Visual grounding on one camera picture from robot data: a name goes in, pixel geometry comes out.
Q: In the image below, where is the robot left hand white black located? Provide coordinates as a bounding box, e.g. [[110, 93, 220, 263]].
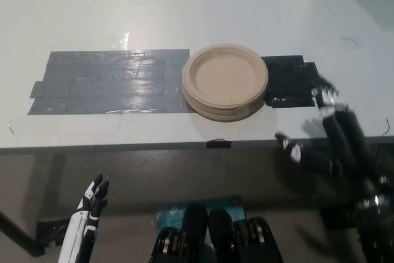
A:
[[57, 173, 110, 263]]

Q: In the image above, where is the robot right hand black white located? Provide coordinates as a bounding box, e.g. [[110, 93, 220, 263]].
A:
[[275, 75, 379, 204]]

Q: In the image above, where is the beige paper plate stack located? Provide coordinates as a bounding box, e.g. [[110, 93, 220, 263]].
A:
[[182, 43, 270, 123]]

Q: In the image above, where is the black table leg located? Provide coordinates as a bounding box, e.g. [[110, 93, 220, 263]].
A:
[[0, 210, 47, 257]]

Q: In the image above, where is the black tape patch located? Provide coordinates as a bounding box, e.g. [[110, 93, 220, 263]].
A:
[[260, 55, 321, 108]]

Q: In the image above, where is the black table foot bracket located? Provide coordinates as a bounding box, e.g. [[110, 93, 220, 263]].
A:
[[36, 218, 72, 245]]

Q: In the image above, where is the black floor bracket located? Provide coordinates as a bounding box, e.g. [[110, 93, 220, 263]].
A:
[[320, 203, 370, 232]]

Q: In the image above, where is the grey duct tape patch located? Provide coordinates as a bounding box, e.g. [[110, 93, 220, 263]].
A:
[[26, 48, 191, 116]]

